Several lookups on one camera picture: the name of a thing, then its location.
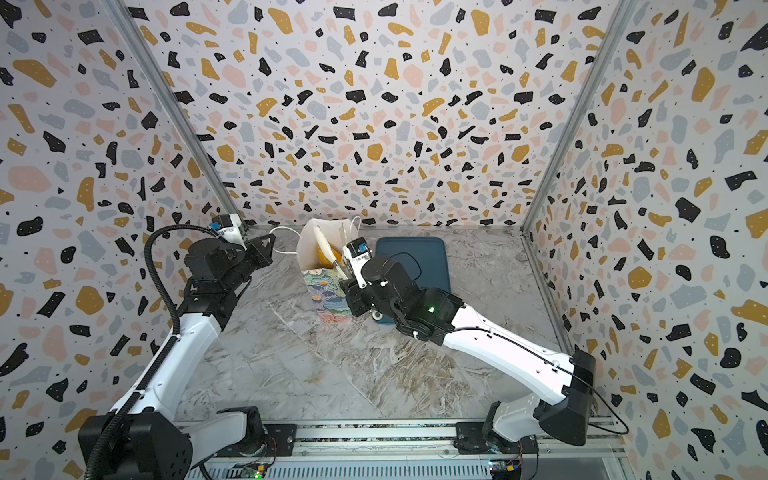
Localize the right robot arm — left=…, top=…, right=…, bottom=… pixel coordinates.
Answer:
left=296, top=219, right=596, bottom=452

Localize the floral paper bag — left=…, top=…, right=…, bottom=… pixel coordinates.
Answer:
left=270, top=217, right=361, bottom=323

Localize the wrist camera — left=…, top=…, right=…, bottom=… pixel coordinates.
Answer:
left=210, top=214, right=247, bottom=246
left=342, top=237, right=371, bottom=289

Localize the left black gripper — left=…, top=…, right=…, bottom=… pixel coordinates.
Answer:
left=221, top=232, right=274, bottom=294

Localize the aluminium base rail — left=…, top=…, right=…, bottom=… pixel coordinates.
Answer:
left=185, top=419, right=634, bottom=479

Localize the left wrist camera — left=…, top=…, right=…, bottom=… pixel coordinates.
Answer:
left=210, top=214, right=247, bottom=246

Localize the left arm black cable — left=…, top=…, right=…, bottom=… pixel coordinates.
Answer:
left=85, top=223, right=217, bottom=480

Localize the teal tray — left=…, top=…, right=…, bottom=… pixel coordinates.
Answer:
left=374, top=237, right=462, bottom=328

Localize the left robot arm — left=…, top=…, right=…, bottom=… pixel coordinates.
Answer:
left=78, top=227, right=275, bottom=479

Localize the orange oval bread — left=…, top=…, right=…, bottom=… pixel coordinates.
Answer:
left=317, top=245, right=343, bottom=269

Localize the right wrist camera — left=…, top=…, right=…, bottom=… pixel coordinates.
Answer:
left=342, top=237, right=371, bottom=289

